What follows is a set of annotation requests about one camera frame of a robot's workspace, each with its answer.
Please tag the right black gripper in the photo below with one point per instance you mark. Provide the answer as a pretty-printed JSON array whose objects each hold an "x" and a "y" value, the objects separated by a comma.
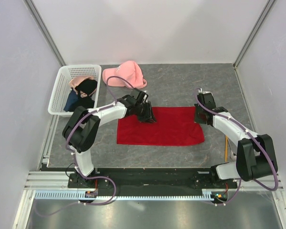
[{"x": 197, "y": 119}]

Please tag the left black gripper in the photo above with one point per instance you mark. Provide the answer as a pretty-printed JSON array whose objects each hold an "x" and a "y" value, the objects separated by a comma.
[{"x": 149, "y": 117}]

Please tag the red cloth napkin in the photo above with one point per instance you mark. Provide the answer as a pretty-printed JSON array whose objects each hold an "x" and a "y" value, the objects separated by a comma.
[{"x": 174, "y": 126}]

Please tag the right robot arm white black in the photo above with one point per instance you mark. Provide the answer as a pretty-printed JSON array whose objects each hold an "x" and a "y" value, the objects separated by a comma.
[{"x": 255, "y": 155}]

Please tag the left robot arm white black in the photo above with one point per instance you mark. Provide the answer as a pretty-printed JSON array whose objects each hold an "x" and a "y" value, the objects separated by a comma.
[{"x": 81, "y": 130}]

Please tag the orange utensil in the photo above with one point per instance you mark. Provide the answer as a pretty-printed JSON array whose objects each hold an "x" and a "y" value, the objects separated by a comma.
[{"x": 226, "y": 148}]

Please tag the pink baseball cap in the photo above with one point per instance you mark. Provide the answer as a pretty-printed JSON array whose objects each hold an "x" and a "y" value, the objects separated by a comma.
[{"x": 129, "y": 70}]

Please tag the black cloth in basket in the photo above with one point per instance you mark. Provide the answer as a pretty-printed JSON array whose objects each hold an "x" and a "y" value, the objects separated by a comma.
[{"x": 85, "y": 92}]

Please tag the navy blue cloth in basket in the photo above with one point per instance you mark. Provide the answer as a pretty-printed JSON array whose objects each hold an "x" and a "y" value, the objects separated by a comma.
[{"x": 71, "y": 100}]

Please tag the pink cloth in basket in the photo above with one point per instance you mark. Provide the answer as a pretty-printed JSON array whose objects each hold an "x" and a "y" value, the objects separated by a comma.
[{"x": 78, "y": 80}]

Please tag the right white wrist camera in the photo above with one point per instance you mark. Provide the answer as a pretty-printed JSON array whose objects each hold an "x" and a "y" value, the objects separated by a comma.
[{"x": 201, "y": 91}]

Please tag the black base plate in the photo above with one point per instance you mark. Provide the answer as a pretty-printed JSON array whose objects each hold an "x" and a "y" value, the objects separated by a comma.
[{"x": 151, "y": 181}]

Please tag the light blue cable duct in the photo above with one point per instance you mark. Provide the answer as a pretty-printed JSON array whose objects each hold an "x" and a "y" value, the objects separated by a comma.
[{"x": 84, "y": 195}]

